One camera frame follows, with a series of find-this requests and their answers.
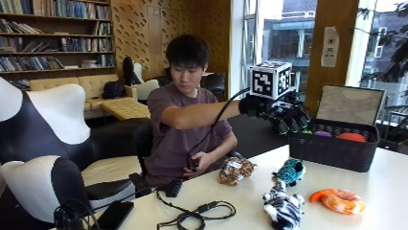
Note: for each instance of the green soft toy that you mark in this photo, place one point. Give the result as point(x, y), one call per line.
point(306, 131)

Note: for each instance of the purple soft toy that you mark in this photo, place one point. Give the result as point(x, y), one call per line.
point(323, 133)

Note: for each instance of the black woven basket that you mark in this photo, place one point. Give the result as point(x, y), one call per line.
point(334, 145)

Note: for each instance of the white cube with black markers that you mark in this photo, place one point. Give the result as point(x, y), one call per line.
point(270, 79)

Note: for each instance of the grey board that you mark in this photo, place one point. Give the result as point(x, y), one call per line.
point(350, 103)

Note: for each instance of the orange soft toy ball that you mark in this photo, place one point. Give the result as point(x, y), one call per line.
point(351, 137)

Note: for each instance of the teal spotted plush toy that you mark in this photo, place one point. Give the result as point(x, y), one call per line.
point(291, 172)

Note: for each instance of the brown spotted plush toy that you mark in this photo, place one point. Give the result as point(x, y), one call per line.
point(236, 171)

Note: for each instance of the white paper notice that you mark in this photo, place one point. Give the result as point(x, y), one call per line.
point(330, 47)

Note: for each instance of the the person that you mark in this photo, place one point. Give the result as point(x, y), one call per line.
point(187, 108)

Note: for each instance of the black white zebra plush toy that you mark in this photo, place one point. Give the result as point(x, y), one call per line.
point(282, 207)

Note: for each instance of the orange white plush shrimp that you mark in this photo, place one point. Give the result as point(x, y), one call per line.
point(339, 200)

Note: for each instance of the black adapter box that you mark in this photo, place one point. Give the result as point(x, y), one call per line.
point(173, 188)

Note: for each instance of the black white lounge chair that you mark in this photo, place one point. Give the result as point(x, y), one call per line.
point(55, 188)
point(139, 80)
point(43, 124)

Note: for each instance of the beige tufted ottoman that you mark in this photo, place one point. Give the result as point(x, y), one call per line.
point(125, 109)

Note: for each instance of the black backpack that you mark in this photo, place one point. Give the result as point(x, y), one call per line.
point(113, 89)

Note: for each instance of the beige tufted sofa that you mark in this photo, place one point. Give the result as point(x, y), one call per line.
point(89, 91)

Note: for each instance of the black smartphone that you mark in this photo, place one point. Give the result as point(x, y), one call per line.
point(115, 214)

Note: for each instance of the wooden bookshelf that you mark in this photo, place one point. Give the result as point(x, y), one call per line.
point(55, 35)

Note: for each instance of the rows of books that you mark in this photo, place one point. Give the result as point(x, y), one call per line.
point(55, 35)

